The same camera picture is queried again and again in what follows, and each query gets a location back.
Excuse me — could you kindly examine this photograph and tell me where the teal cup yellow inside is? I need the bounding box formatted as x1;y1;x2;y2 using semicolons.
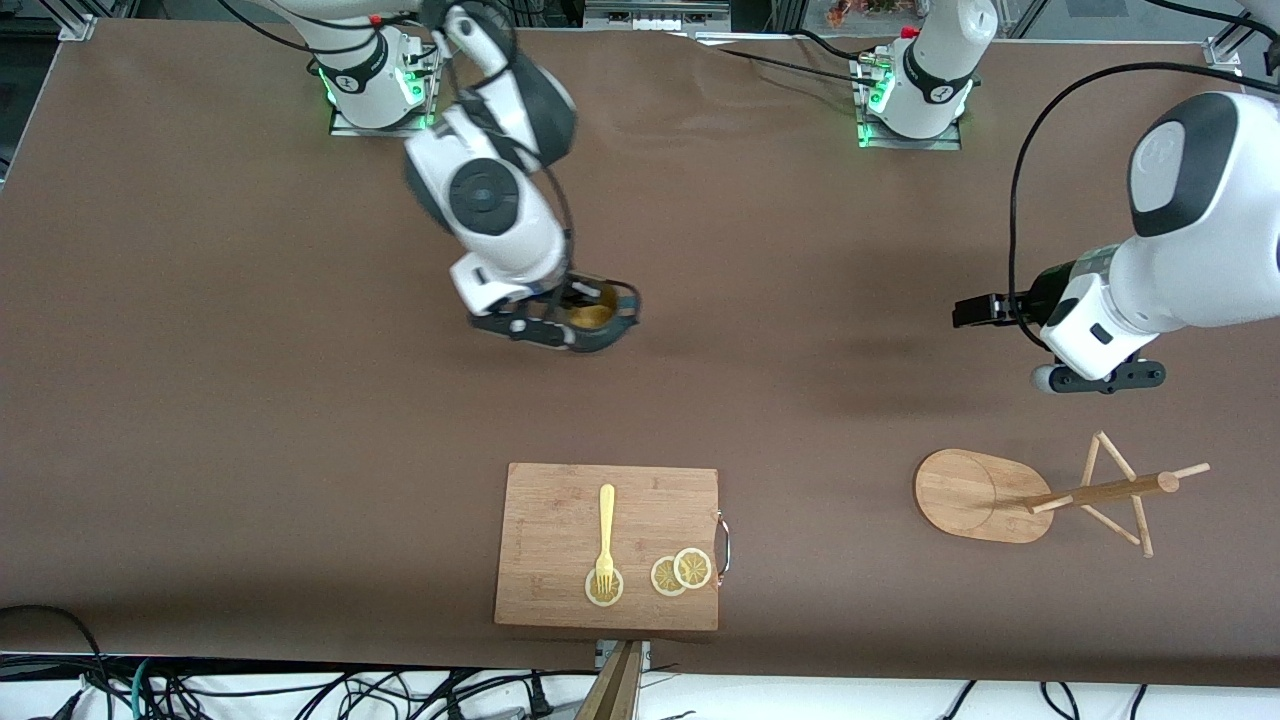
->
558;280;642;354

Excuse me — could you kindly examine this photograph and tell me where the wooden cup rack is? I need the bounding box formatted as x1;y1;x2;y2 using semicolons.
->
913;430;1212;559

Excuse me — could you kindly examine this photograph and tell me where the brown table cover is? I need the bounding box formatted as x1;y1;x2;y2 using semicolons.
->
0;18;1280;689

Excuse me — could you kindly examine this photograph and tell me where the wooden cutting board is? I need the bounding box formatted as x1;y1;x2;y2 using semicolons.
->
494;462;732;632

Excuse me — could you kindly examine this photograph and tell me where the yellow plastic fork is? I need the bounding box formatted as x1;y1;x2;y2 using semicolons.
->
594;484;617;596

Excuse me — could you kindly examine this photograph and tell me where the grey power strip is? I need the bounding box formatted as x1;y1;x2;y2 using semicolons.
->
583;0;733;33

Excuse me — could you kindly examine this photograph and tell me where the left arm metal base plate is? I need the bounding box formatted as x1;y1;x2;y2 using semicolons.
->
855;50;963;151

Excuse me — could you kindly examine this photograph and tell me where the black table cable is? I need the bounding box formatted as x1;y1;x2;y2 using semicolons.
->
690;38;869;87

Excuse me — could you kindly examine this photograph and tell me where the black plug cable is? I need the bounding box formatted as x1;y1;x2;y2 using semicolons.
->
505;672;556;719

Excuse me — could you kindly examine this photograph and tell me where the wooden post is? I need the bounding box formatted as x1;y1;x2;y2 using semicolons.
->
575;640;643;720

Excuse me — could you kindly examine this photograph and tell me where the teal cable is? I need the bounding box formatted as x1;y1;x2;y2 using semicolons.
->
128;657;161;720

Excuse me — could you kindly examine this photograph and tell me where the black looped cable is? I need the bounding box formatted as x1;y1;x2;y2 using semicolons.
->
0;604;113;720

